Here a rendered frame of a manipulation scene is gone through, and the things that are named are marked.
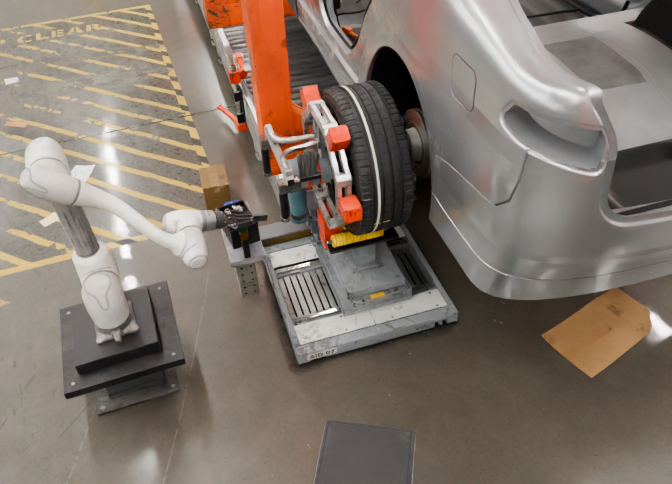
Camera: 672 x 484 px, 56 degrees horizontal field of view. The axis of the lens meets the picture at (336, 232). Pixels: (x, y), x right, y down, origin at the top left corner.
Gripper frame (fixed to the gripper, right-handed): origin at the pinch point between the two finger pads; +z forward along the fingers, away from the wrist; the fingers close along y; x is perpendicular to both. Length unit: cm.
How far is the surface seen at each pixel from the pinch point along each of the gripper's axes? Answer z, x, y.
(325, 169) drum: 25.3, -25.6, -2.4
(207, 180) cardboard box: 8, 52, 109
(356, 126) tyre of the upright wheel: 28, -53, -14
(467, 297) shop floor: 113, 42, -25
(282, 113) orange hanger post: 24, -25, 50
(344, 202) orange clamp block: 23.8, -25.5, -26.9
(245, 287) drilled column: 10, 65, 25
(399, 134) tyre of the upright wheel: 45, -53, -20
